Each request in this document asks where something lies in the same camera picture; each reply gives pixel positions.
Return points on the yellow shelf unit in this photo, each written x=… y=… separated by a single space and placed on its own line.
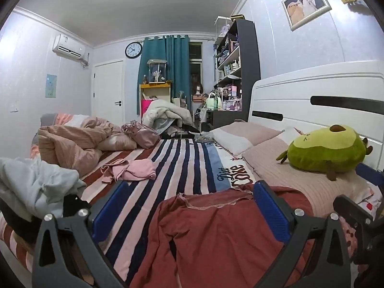
x=153 y=91

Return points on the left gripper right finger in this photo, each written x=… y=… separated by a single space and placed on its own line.
x=328 y=262

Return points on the white air conditioner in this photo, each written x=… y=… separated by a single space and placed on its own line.
x=65 y=46

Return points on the black tall bookshelf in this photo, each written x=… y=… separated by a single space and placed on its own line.
x=237 y=68

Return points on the pink small garment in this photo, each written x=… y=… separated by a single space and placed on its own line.
x=128 y=170

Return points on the teal curtain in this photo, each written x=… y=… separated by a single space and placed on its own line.
x=175 y=50

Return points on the pink knit pillow near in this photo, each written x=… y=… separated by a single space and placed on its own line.
x=319 y=191

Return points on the striped bed blanket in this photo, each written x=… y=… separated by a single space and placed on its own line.
x=182 y=166

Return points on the white bed headboard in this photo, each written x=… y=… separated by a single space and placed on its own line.
x=346 y=93

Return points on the round wall clock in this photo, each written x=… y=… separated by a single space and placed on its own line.
x=133 y=50

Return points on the glass display case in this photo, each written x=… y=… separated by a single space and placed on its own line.
x=157 y=70

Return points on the framed wall photo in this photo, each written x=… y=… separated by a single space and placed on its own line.
x=301 y=12

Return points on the cream blanket pile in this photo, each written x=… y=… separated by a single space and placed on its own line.
x=160 y=115

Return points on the beige rumpled duvet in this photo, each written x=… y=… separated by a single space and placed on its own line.
x=77 y=142

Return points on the small wall poster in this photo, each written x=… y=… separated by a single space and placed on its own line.
x=51 y=86

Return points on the green avocado plush toy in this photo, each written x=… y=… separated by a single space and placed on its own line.
x=330 y=150

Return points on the pink shopping bag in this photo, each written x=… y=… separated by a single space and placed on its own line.
x=145 y=105

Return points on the red knit garment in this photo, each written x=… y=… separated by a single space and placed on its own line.
x=208 y=240

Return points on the white door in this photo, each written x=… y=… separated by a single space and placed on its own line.
x=108 y=92

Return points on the light grey garment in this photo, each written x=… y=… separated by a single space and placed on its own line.
x=32 y=187

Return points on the pink white pillow far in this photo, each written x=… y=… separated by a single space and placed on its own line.
x=238 y=137

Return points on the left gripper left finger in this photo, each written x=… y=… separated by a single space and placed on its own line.
x=67 y=252

